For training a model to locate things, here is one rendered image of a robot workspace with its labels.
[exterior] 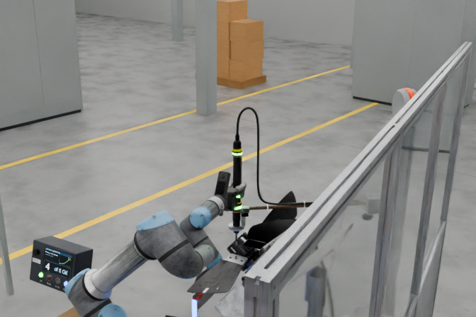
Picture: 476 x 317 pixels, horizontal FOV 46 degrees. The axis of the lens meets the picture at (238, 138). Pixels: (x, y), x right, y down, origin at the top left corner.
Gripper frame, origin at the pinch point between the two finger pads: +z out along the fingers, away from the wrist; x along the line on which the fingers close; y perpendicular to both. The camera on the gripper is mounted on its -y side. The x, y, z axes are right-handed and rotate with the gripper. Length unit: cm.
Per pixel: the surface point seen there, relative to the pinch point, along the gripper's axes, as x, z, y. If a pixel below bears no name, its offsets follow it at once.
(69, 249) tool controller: -63, -40, 30
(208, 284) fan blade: -2.3, -23.7, 38.5
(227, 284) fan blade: 6.1, -22.4, 36.6
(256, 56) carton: -363, 763, 108
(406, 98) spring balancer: 60, 33, -37
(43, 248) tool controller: -76, -43, 31
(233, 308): 3, -12, 56
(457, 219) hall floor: 66, 342, 160
